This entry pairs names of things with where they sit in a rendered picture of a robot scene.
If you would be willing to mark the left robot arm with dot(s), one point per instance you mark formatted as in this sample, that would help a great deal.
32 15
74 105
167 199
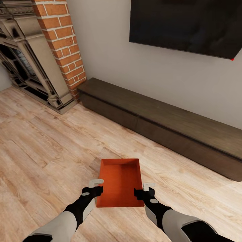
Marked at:
64 226

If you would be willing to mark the cabinet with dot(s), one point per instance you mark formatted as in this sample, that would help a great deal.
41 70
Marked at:
210 143

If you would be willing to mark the storage box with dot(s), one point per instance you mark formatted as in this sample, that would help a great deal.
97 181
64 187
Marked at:
120 177

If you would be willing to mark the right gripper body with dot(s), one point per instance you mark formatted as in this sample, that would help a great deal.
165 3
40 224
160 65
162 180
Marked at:
141 194

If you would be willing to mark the wall mounted tv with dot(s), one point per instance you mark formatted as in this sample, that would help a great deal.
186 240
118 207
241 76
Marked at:
206 27

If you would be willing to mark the wood fireplace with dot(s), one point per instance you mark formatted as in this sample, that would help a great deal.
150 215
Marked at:
28 59

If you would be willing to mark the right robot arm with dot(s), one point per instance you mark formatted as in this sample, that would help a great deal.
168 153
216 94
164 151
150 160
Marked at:
177 226

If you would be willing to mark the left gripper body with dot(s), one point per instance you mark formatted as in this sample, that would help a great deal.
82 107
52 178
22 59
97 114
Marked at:
96 190

